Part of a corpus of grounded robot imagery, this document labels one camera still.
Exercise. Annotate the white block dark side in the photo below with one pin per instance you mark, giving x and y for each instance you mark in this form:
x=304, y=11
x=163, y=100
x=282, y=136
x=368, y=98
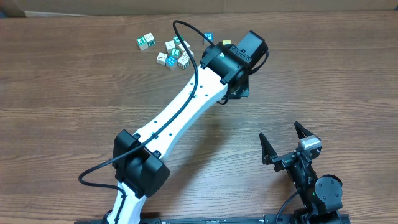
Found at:
x=183, y=62

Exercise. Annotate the white block green side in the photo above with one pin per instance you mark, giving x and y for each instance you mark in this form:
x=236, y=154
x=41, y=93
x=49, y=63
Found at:
x=150, y=39

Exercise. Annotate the white tool picture block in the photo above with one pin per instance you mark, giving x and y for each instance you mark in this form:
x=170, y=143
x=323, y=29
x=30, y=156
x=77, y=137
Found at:
x=161, y=58

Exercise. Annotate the cardboard back panel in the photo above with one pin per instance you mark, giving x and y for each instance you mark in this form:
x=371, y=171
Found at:
x=138, y=7

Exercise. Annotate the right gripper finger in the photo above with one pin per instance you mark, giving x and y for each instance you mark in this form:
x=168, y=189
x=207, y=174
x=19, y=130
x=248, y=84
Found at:
x=301, y=131
x=268, y=152

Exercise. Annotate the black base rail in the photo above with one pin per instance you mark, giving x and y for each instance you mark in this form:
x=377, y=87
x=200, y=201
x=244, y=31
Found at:
x=265, y=219

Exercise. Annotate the white grid picture block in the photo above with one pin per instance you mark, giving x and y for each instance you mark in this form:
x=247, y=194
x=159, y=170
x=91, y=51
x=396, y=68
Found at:
x=186, y=55

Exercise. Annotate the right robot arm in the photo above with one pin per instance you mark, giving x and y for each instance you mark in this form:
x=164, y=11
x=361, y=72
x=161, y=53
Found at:
x=321, y=196

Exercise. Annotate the green top picture block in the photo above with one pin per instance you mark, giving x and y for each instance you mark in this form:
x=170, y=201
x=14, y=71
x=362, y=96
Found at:
x=176, y=40

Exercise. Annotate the blue P letter block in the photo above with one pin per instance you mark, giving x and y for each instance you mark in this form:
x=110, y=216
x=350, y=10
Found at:
x=208, y=38

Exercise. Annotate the green J letter block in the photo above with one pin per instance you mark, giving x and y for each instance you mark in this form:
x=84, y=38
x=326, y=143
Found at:
x=175, y=53

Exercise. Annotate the green F letter block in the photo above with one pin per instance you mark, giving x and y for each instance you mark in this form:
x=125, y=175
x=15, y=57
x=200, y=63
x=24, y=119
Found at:
x=142, y=43

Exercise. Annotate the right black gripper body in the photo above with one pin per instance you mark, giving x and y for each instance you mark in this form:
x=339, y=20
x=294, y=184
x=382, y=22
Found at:
x=284, y=161

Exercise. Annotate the white plain picture block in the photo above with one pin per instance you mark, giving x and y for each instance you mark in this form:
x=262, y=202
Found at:
x=170, y=45

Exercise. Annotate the blue top block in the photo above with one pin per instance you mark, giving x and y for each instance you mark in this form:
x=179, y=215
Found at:
x=171, y=62

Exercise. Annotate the white red picture block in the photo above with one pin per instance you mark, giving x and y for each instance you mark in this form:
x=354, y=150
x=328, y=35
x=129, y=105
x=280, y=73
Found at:
x=181, y=47

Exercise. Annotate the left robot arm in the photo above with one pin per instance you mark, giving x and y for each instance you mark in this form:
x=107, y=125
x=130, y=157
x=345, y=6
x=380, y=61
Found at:
x=139, y=157

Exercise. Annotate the yellow block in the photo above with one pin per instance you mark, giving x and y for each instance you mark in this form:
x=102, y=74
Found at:
x=225, y=42

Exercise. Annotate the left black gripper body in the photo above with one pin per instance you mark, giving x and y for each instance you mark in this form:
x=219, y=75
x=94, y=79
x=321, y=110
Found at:
x=240, y=88

